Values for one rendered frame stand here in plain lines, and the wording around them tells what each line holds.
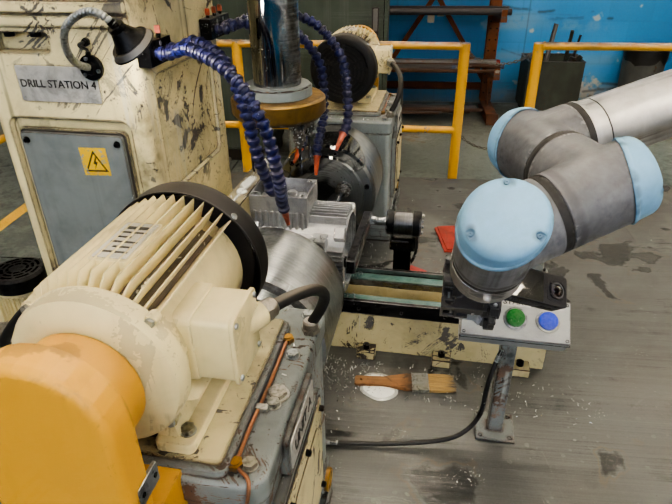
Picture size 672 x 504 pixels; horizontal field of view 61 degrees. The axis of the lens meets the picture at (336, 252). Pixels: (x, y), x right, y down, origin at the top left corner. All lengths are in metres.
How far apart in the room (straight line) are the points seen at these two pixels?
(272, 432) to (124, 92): 0.64
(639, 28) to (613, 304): 5.15
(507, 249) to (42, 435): 0.43
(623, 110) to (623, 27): 5.69
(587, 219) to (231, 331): 0.37
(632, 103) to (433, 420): 0.65
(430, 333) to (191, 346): 0.77
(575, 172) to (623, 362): 0.79
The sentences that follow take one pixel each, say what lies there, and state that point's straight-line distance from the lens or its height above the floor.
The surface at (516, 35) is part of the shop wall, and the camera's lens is 6.25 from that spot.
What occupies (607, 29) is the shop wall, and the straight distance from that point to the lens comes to 6.45.
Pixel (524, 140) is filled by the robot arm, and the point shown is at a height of 1.39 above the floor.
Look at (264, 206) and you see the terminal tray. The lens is 1.17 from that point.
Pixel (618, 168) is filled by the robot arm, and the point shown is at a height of 1.40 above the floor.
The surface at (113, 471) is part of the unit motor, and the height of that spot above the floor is 1.26.
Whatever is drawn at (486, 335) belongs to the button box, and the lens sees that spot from 0.95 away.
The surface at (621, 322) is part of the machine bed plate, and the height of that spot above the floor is 0.80.
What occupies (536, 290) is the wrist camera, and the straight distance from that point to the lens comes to 0.80.
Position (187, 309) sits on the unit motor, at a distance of 0.53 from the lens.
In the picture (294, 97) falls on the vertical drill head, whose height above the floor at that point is 1.34.
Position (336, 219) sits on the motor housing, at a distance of 1.16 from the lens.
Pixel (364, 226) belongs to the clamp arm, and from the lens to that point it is 1.27.
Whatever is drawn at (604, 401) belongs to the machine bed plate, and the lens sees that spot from 1.27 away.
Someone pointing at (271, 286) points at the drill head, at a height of 1.15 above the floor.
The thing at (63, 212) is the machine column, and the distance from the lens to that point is 1.21.
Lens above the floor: 1.61
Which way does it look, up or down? 30 degrees down
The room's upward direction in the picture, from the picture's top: 1 degrees counter-clockwise
